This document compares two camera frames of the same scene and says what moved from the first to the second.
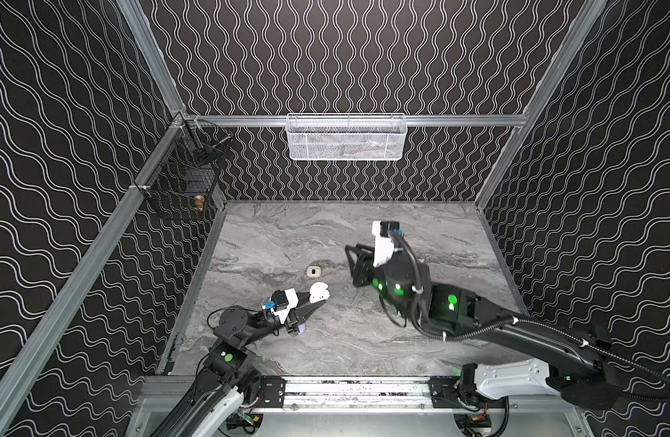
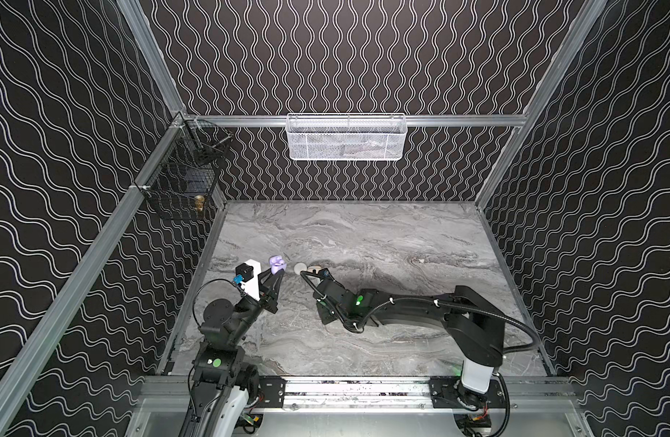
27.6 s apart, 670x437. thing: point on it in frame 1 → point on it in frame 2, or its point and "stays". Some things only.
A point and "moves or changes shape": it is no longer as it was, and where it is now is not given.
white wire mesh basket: [345, 137] stays
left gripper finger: [305, 310] → [276, 283]
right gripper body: [367, 268] → [324, 295]
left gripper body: [300, 313] → [268, 292]
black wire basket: [182, 178] stays
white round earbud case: [319, 292] moves or changes shape
